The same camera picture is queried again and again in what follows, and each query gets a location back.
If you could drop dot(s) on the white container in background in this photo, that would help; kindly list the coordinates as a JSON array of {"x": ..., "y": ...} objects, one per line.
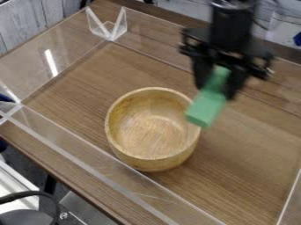
[{"x": 284, "y": 30}]

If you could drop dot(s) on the black table leg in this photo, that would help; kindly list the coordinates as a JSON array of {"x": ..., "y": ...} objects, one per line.
[{"x": 50, "y": 184}]

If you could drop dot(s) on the clear acrylic tray enclosure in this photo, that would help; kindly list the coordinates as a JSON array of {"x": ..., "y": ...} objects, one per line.
[{"x": 99, "y": 88}]

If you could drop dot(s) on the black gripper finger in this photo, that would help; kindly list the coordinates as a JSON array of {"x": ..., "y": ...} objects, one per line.
[
  {"x": 236, "y": 81},
  {"x": 202, "y": 68}
]

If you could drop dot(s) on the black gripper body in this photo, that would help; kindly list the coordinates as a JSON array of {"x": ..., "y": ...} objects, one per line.
[{"x": 226, "y": 41}]

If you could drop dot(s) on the brown wooden bowl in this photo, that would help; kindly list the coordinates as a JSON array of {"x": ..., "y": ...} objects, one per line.
[{"x": 147, "y": 132}]

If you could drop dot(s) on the grey metal base plate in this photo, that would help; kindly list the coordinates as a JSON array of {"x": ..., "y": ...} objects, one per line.
[{"x": 80, "y": 213}]

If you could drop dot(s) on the green rectangular block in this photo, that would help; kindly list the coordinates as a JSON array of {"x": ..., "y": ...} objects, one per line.
[{"x": 210, "y": 100}]

